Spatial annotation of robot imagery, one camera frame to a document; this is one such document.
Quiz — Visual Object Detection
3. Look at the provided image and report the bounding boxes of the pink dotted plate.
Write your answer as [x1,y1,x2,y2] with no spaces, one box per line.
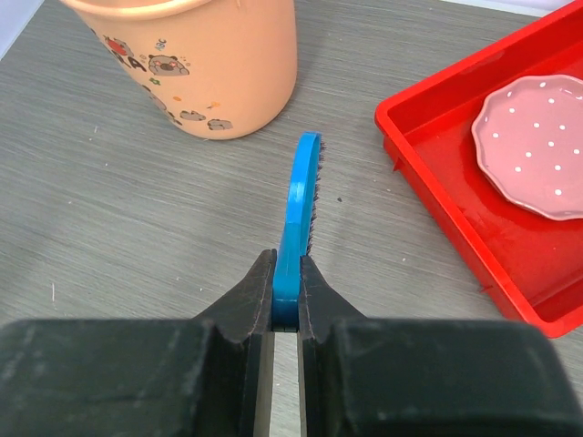
[471,75,582,221]

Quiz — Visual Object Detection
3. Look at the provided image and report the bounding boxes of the orange plastic bucket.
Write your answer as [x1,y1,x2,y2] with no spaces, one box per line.
[66,0,298,140]

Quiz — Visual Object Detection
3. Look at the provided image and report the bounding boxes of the red plastic tray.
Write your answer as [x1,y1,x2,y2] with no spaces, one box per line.
[373,0,583,339]

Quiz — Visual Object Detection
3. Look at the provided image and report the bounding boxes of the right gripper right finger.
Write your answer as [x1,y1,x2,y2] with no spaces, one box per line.
[298,258,582,436]

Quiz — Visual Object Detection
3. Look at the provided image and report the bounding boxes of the blue hand brush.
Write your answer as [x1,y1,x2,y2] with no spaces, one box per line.
[272,132,322,331]

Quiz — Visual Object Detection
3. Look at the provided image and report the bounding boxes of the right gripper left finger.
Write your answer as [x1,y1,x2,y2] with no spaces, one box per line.
[1,249,276,436]

